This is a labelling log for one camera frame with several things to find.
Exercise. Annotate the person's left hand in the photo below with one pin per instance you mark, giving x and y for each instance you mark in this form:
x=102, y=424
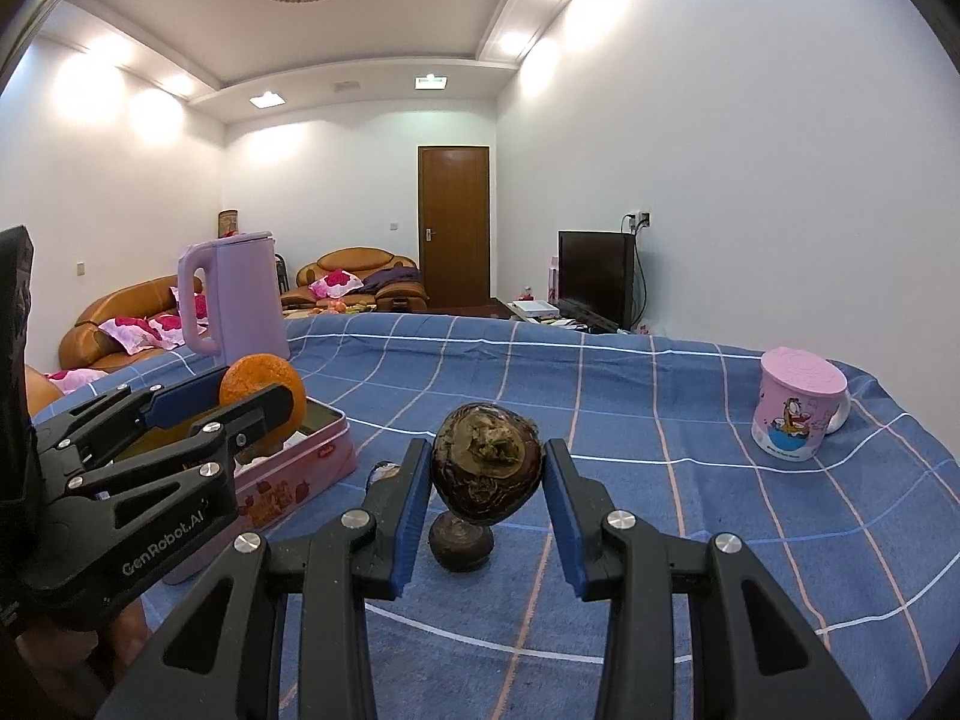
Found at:
x=124, y=637

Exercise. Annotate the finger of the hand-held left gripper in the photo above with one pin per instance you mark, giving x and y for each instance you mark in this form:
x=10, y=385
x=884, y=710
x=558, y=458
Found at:
x=262, y=405
x=184, y=399

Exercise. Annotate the black television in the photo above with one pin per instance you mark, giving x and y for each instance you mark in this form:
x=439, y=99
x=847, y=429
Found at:
x=596, y=277

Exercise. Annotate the white flat box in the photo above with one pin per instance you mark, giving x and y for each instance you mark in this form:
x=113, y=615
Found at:
x=534, y=307

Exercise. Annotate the orange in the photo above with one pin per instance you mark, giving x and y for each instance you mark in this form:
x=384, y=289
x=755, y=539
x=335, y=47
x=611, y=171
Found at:
x=255, y=375

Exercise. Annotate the brown wooden door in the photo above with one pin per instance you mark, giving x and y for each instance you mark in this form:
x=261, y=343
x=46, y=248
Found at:
x=454, y=225

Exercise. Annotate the ceiling air vent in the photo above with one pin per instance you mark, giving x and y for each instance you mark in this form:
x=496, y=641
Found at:
x=346, y=86

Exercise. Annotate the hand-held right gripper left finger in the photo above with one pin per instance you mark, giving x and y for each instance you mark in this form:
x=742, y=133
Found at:
x=409, y=517

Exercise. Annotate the pink metal tin box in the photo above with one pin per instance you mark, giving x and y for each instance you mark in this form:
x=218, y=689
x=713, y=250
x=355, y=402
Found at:
x=300, y=480

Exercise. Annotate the blue checked tablecloth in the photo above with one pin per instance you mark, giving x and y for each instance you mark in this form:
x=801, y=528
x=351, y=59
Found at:
x=675, y=405

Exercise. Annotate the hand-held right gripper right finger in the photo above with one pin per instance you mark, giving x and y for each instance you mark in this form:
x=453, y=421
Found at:
x=566, y=517

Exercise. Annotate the pink cartoon cup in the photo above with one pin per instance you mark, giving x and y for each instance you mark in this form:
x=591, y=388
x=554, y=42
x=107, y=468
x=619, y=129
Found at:
x=795, y=405

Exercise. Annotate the brown leather armchair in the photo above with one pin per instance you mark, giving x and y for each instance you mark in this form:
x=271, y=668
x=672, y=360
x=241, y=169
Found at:
x=352, y=259

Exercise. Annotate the square ceiling light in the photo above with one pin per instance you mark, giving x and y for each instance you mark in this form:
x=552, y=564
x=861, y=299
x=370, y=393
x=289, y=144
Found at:
x=267, y=99

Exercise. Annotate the floral pink cushion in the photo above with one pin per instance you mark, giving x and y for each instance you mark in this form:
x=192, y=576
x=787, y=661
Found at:
x=335, y=283
x=142, y=331
x=75, y=380

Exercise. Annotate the dark brown water chestnut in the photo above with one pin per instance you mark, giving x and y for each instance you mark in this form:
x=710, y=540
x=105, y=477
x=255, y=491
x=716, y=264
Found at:
x=487, y=465
x=461, y=544

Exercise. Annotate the lilac electric kettle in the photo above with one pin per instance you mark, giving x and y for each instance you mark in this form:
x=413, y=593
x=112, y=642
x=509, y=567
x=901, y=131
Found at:
x=240, y=292

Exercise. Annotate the purple blanket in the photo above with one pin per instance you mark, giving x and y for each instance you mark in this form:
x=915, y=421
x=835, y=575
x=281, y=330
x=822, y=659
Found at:
x=390, y=277

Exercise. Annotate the brown leather sofa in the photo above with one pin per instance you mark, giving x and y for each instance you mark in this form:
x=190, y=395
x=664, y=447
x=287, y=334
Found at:
x=112, y=304

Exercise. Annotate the wall power socket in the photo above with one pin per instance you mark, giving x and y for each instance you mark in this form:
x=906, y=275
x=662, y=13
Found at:
x=637, y=220

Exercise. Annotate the ceiling mounted device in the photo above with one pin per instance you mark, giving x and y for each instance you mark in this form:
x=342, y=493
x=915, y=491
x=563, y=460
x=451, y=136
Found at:
x=430, y=80

